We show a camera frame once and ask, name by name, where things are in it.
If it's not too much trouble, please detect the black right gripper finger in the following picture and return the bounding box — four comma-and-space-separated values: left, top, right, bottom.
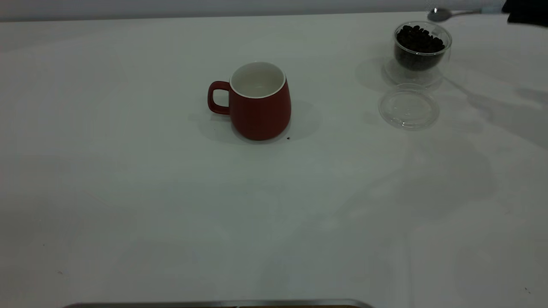
507, 13, 548, 27
502, 0, 548, 13

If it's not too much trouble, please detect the spoon with pale blue handle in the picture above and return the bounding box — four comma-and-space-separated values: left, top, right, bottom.
427, 7, 506, 22

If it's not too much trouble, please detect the red ceramic mug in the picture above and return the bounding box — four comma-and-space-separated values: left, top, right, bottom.
208, 62, 292, 141

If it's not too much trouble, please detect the coffee bean pile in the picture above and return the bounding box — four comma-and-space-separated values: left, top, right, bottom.
396, 25, 446, 71

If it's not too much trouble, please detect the clear glass lid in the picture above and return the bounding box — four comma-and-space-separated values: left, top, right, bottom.
378, 83, 440, 130

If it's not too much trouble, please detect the grey metal edge strip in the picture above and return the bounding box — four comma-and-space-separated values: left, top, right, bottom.
62, 299, 375, 308

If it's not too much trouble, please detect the clear double-wall glass cup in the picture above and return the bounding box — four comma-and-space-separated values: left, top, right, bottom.
382, 21, 453, 89

